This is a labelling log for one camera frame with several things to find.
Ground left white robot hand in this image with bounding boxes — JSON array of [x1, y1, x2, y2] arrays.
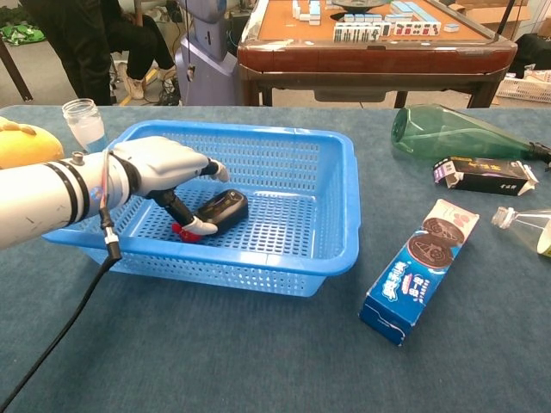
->
[[109, 136, 232, 237]]

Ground blue cookie box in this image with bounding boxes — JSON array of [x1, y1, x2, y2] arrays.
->
[[359, 198, 480, 347]]

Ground blue plastic mesh basket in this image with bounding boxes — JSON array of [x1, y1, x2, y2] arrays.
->
[[41, 120, 362, 299]]

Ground clear glass jar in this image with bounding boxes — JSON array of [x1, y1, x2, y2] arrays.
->
[[61, 98, 107, 154]]

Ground blue grey machine base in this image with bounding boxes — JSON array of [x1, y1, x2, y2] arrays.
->
[[174, 0, 259, 107]]

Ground person with white sneakers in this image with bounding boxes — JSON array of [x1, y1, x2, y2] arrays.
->
[[102, 0, 178, 102]]

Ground yellow plush duck toy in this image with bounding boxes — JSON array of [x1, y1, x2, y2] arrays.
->
[[0, 116, 65, 170]]

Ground standing person black clothes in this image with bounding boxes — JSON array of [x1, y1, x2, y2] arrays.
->
[[19, 0, 113, 107]]

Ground green plastic bag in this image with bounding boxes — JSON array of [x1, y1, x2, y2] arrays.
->
[[0, 23, 46, 44]]

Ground teal felt table cloth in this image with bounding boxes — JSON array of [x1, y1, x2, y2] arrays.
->
[[0, 105, 551, 413]]

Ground stacked blue white mahjong tiles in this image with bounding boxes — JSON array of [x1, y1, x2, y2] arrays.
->
[[292, 0, 322, 23]]

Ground brown mahjong table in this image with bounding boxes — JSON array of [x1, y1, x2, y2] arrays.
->
[[236, 0, 519, 108]]

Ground mahjong tile row green faces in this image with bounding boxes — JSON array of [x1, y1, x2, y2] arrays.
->
[[333, 22, 392, 43]]

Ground flat mahjong tile row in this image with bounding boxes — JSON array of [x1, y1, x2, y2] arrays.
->
[[344, 12, 388, 23]]

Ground green spray bottle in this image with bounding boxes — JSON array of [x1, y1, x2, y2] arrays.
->
[[390, 104, 551, 165]]

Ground long mahjong tile stack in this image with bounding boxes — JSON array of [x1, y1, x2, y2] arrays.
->
[[389, 0, 427, 23]]

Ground mahjong tile row red faces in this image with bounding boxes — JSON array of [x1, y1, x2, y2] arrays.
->
[[392, 22, 443, 38]]

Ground black paper carton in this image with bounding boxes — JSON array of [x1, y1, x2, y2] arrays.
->
[[432, 156, 540, 198]]

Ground white plastic mesh crate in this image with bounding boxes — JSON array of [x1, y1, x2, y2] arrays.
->
[[494, 73, 551, 103]]

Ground clear plastic bottle green label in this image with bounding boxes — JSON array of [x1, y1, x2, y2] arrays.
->
[[491, 206, 551, 259]]

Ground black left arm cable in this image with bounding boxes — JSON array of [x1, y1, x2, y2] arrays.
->
[[0, 206, 125, 408]]

